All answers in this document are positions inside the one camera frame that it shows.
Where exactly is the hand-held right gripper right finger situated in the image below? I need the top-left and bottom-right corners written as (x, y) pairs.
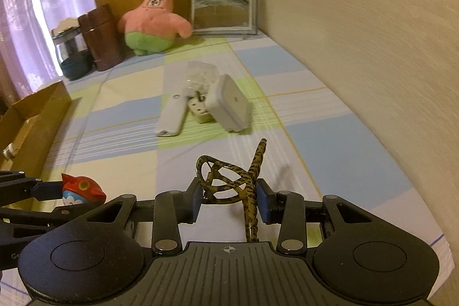
top-left (255, 179), bottom-right (375, 255)

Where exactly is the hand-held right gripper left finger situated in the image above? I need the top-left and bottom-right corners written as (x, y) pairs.
top-left (84, 179), bottom-right (202, 255)

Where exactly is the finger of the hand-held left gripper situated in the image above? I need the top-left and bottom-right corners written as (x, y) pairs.
top-left (0, 204), bottom-right (88, 246)
top-left (0, 170), bottom-right (69, 206)

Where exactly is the blue cat figurine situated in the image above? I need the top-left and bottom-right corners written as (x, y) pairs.
top-left (60, 173), bottom-right (107, 211)

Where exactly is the cardboard box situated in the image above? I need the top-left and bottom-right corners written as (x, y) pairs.
top-left (0, 81), bottom-right (72, 181)

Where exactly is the white plug adapter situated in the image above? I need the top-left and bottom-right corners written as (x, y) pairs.
top-left (186, 91), bottom-right (217, 124)

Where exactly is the clear plastic bag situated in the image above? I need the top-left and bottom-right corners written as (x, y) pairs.
top-left (184, 61), bottom-right (219, 97)

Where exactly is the checked pastel tablecloth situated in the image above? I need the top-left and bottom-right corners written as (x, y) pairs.
top-left (0, 34), bottom-right (454, 296)

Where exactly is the white remote control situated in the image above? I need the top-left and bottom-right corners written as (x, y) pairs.
top-left (155, 71), bottom-right (189, 138)

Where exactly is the white square plastic box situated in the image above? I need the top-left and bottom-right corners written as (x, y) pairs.
top-left (208, 74), bottom-right (252, 132)

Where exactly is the glass jar with dark base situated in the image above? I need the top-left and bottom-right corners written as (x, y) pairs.
top-left (51, 17), bottom-right (92, 81)

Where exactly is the brown cylindrical canister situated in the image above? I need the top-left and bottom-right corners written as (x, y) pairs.
top-left (78, 4), bottom-right (122, 72)

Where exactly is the pink starfish plush toy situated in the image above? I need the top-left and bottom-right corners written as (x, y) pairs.
top-left (118, 0), bottom-right (192, 56)

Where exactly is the standing glass picture frame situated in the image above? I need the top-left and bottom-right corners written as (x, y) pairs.
top-left (186, 0), bottom-right (259, 39)

